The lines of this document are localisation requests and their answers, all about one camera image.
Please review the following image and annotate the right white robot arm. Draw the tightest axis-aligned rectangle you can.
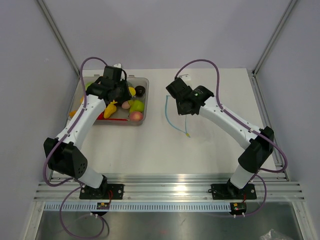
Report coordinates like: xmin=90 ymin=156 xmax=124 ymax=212
xmin=166 ymin=77 xmax=274 ymax=200

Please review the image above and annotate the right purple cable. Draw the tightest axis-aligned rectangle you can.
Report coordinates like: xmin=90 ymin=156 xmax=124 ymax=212
xmin=174 ymin=59 xmax=288 ymax=218

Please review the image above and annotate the green apple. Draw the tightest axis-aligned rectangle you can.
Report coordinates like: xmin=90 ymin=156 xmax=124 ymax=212
xmin=129 ymin=100 xmax=145 ymax=113

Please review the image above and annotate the clear zip top bag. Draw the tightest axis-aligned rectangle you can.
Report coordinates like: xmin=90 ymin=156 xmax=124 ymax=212
xmin=163 ymin=94 xmax=213 ymax=141

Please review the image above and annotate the green cabbage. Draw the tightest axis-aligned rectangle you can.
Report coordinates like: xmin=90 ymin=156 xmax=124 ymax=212
xmin=85 ymin=82 xmax=92 ymax=90

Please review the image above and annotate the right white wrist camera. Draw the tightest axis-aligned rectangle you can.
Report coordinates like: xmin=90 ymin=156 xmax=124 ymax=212
xmin=178 ymin=74 xmax=192 ymax=82

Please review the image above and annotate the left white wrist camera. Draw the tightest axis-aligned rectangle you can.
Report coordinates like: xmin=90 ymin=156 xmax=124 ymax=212
xmin=113 ymin=63 xmax=122 ymax=69

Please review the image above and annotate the yellow bell pepper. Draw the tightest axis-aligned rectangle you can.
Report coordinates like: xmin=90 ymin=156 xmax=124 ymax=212
xmin=128 ymin=86 xmax=136 ymax=97

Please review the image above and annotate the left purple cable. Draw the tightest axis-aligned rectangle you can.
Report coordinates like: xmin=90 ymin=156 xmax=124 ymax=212
xmin=42 ymin=56 xmax=126 ymax=238

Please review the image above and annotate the clear plastic food bin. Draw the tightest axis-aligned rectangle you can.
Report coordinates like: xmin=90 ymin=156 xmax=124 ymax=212
xmin=67 ymin=74 xmax=150 ymax=127

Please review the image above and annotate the red chili pepper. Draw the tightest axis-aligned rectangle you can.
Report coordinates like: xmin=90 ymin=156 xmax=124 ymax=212
xmin=96 ymin=113 xmax=129 ymax=122

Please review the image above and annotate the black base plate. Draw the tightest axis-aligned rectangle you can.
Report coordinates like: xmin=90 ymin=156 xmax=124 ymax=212
xmin=79 ymin=183 xmax=125 ymax=200
xmin=208 ymin=183 xmax=257 ymax=200

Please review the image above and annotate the dark avocado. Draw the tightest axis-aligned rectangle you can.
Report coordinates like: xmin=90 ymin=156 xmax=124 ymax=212
xmin=134 ymin=85 xmax=146 ymax=98

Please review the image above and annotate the left aluminium frame post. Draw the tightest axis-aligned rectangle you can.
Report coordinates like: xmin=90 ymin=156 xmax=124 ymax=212
xmin=35 ymin=0 xmax=80 ymax=78

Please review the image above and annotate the crumpled plastic bag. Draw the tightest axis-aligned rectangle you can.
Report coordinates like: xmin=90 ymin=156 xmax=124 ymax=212
xmin=259 ymin=229 xmax=292 ymax=240

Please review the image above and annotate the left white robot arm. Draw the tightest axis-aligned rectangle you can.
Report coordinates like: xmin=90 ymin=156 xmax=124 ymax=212
xmin=43 ymin=64 xmax=132 ymax=200

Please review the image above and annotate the yellow banana bunch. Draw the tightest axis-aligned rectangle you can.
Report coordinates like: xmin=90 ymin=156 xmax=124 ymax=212
xmin=103 ymin=100 xmax=118 ymax=119

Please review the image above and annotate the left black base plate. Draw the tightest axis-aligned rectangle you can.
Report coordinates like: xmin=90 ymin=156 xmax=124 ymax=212
xmin=79 ymin=183 xmax=125 ymax=200

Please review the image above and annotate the purple cable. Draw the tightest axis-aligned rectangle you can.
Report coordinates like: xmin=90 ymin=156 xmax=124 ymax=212
xmin=42 ymin=56 xmax=126 ymax=238
xmin=174 ymin=59 xmax=288 ymax=218

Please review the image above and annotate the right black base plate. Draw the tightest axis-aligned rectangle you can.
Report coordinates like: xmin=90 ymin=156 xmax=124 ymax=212
xmin=208 ymin=183 xmax=257 ymax=200

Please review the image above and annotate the white slotted cable duct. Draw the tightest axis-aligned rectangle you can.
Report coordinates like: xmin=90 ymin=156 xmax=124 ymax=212
xmin=44 ymin=201 xmax=231 ymax=213

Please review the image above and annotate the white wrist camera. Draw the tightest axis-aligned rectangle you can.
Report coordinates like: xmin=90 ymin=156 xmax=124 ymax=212
xmin=178 ymin=74 xmax=192 ymax=82
xmin=113 ymin=63 xmax=122 ymax=69

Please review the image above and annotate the aluminium mounting rail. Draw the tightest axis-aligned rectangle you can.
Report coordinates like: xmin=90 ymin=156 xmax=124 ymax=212
xmin=33 ymin=173 xmax=306 ymax=202

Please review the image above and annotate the orange tangerine piece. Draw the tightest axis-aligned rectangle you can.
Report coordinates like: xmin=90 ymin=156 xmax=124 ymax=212
xmin=69 ymin=110 xmax=77 ymax=118

